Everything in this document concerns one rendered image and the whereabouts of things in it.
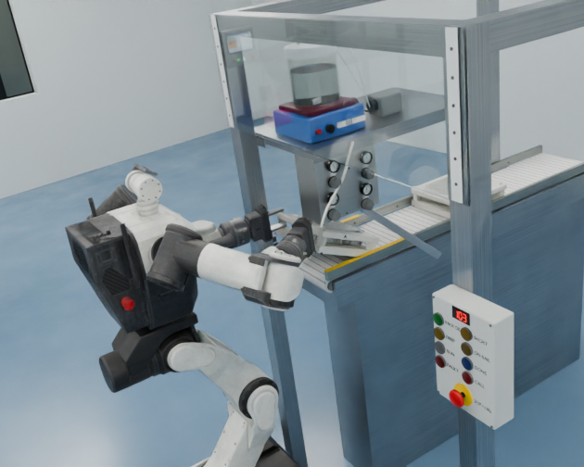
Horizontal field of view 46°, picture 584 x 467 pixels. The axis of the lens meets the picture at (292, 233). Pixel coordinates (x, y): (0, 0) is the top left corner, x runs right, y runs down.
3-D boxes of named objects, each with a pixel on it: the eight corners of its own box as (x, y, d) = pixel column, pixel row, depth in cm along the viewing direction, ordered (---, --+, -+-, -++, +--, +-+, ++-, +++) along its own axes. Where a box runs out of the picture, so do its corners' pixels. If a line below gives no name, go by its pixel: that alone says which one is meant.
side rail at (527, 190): (328, 282, 211) (326, 272, 209) (324, 280, 212) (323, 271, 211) (599, 165, 270) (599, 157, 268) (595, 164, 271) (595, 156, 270)
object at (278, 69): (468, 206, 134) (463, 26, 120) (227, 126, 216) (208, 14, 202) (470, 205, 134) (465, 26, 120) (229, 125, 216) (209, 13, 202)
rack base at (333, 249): (328, 238, 240) (330, 232, 240) (374, 258, 221) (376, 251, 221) (272, 233, 225) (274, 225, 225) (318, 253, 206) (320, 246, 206)
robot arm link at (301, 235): (287, 216, 203) (270, 234, 194) (317, 218, 199) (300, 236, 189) (294, 254, 208) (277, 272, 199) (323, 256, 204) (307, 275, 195)
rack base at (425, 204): (459, 222, 238) (459, 216, 237) (411, 205, 258) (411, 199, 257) (507, 201, 249) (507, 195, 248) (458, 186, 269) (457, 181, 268)
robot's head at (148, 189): (143, 213, 180) (136, 182, 177) (130, 203, 188) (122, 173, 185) (166, 206, 183) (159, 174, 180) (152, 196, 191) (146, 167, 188)
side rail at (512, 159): (282, 255, 232) (281, 246, 231) (280, 253, 233) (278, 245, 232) (542, 152, 291) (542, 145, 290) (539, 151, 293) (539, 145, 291)
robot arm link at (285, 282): (298, 259, 178) (314, 269, 159) (289, 296, 179) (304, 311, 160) (260, 250, 176) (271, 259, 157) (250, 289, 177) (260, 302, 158)
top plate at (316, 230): (331, 224, 240) (333, 219, 239) (379, 243, 221) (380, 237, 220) (275, 218, 224) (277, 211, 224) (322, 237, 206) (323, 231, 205)
